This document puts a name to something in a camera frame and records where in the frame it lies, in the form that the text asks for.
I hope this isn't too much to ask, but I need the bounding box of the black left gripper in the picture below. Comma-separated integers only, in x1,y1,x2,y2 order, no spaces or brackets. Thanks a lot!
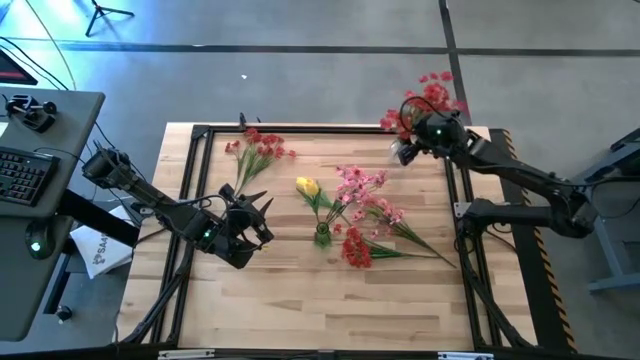
218,189,275,270

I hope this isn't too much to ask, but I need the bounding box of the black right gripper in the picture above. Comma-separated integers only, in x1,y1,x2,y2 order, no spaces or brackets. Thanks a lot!
397,111,469,167

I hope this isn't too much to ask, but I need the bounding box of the red artificial flower bunch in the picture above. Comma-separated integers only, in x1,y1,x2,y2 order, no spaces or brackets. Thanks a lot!
223,127,298,194
378,107,416,142
332,223,444,270
402,71,469,121

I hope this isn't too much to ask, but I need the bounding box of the yellow artificial tulip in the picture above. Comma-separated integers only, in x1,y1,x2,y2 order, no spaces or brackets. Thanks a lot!
302,180,346,229
294,175,326,229

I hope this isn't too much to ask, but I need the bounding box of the green glass vase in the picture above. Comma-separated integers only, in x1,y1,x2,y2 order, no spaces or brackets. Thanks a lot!
314,223,334,250

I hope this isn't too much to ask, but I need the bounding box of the white printed paper bag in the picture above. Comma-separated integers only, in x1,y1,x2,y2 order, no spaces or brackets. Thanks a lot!
69,204,139,280

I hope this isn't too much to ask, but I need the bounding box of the black mat with hazard stripes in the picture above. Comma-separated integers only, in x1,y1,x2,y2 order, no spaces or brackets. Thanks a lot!
489,128,579,354

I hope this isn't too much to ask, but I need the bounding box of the black desk leg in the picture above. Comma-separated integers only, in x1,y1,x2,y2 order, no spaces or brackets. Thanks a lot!
43,252,71,315

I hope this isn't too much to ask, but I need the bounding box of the black computer mouse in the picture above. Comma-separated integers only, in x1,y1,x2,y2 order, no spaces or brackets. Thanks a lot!
24,219,57,260

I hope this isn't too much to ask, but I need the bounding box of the blue-grey metal table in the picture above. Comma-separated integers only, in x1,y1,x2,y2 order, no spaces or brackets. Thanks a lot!
567,127,640,295

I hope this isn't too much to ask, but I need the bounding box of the black keyboard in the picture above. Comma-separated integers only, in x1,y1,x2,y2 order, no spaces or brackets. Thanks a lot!
0,146,61,207

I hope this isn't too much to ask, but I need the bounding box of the black tripod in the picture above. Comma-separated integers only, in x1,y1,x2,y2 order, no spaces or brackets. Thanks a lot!
84,0,135,38

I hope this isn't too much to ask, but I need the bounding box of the grey desk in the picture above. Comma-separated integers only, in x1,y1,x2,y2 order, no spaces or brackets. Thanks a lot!
0,87,106,344

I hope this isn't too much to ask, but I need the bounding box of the black aluminium table frame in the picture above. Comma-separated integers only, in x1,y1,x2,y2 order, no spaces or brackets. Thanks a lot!
117,122,539,351

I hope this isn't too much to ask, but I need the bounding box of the silver metal bracket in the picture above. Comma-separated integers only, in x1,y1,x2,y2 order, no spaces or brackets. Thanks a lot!
158,348,216,360
438,351,495,360

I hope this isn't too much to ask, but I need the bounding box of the black clamp mount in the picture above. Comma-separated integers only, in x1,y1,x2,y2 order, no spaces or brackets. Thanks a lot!
4,93,59,134

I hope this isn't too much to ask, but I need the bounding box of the yellow cable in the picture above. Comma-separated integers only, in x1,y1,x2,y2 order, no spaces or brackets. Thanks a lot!
24,0,77,91

